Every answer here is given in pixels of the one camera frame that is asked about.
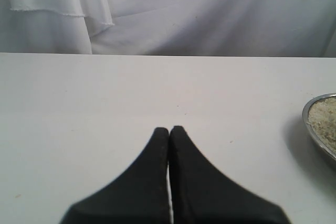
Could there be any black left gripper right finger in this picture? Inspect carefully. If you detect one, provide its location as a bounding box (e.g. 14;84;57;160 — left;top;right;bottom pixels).
169;126;290;223

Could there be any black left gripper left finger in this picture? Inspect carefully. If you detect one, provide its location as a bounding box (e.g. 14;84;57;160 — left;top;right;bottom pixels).
61;127;171;223

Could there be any round metal rice tray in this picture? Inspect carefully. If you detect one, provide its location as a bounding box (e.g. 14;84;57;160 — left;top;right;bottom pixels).
302;93;335;167

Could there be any white backdrop cloth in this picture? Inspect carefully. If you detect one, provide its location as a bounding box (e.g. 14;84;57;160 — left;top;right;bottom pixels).
1;0;335;57

